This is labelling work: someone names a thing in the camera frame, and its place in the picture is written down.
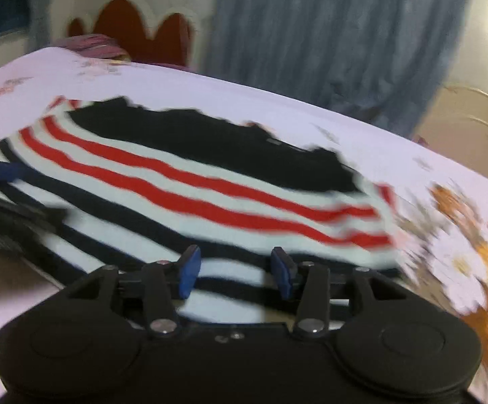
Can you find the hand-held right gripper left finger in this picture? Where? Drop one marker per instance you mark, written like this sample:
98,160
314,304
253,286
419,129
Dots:
190,271

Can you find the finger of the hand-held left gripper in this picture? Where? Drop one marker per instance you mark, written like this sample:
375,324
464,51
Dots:
4,171

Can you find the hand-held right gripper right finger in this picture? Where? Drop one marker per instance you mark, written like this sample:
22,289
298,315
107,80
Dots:
282,273

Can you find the striped knit sweater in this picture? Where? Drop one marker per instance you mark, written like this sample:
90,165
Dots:
185,185

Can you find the purple striped blanket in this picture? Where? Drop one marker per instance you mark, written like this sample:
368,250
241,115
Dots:
92,45

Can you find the narrow blue curtain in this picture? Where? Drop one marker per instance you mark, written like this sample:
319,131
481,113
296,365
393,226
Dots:
42,4

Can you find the red scalloped headboard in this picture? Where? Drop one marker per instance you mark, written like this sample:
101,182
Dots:
126,29

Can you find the cream arched headboard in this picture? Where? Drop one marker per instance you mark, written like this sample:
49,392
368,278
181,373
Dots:
475,134

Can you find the wide blue curtain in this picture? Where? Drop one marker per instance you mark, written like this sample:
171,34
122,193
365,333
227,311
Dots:
332,38

